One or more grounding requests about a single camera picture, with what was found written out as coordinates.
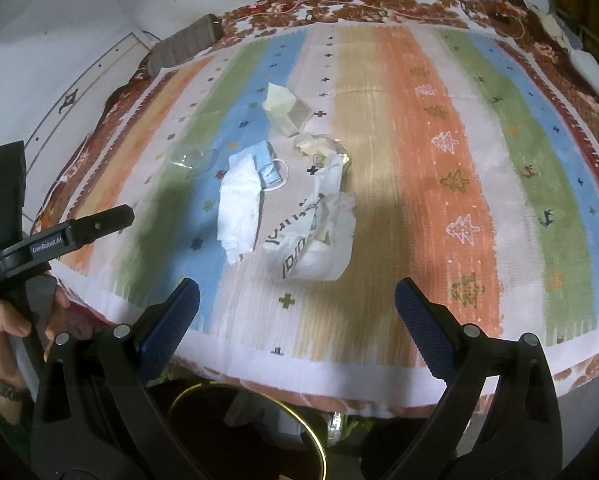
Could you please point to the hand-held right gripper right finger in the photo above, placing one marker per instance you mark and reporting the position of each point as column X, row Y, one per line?
column 424, row 332

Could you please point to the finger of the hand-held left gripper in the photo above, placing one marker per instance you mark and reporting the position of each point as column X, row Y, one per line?
column 9, row 195
column 104, row 220

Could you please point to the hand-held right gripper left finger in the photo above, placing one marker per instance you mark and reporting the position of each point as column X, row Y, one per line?
column 172, row 332

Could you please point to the dark bin with gold rim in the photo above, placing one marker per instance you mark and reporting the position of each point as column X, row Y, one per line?
column 194, row 412

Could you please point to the clear plastic wrapper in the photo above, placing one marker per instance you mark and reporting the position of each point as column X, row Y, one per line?
column 194, row 156

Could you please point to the clear plastic bag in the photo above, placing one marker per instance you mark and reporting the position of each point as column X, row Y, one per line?
column 259, row 417

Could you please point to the white tissue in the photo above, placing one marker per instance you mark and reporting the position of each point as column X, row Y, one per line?
column 239, row 205

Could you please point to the white printed plastic bag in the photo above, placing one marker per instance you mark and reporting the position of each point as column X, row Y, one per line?
column 312, row 240

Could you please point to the blue face mask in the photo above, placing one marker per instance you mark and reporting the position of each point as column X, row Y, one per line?
column 272, row 165

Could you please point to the pale yellow paper wrapper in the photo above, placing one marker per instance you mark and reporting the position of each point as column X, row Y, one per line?
column 279, row 102

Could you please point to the clear foil packet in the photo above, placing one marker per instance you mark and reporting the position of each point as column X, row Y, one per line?
column 319, row 146

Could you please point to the metal wristwatch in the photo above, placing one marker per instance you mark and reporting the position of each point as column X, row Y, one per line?
column 1, row 382

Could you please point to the white headboard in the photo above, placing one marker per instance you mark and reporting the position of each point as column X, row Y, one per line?
column 86, row 90

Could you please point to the striped colourful mat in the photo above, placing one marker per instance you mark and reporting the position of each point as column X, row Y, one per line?
column 404, row 185

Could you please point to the grey pillow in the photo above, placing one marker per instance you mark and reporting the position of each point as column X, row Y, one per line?
column 187, row 42

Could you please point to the white cloth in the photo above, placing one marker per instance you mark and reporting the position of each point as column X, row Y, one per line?
column 594, row 75

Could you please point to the brown floral blanket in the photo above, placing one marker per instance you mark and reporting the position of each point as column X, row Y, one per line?
column 379, row 5

